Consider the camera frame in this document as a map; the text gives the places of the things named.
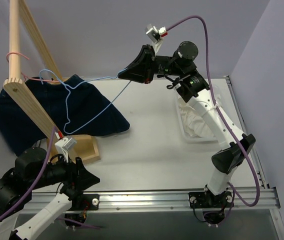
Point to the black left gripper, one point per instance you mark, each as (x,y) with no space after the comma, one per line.
(74,172)

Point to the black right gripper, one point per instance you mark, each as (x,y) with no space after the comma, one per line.
(152,64)

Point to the light blue wire hanger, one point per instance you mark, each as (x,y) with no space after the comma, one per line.
(70,88)

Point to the white pleated skirt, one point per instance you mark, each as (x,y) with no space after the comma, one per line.
(194,120)

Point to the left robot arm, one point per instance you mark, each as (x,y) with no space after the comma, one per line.
(32,170)

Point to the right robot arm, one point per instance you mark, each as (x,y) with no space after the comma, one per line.
(181,71)

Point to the wooden clothes rack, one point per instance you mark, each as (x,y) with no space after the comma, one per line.
(14,85)

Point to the dark navy garment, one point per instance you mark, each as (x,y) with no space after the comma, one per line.
(80,109)

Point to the clear plastic basket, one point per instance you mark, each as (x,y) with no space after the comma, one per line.
(187,135)

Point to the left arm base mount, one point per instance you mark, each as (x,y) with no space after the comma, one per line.
(81,206)

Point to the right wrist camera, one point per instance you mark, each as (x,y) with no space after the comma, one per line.
(156,35)

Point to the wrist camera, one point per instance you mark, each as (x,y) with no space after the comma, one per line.
(156,35)
(64,145)

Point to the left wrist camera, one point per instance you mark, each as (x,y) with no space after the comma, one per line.
(64,145)

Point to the pink wire hanger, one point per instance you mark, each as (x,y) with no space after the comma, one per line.
(16,55)

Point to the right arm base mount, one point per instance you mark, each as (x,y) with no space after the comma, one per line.
(211,209)

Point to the aluminium mounting rail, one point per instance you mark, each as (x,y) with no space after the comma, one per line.
(156,201)

